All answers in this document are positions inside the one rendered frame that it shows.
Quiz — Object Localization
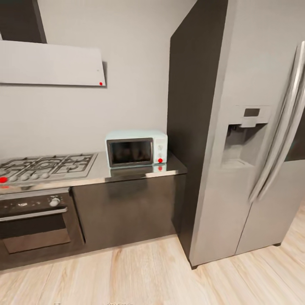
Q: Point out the microwave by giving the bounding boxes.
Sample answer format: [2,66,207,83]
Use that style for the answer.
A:
[105,129,168,168]

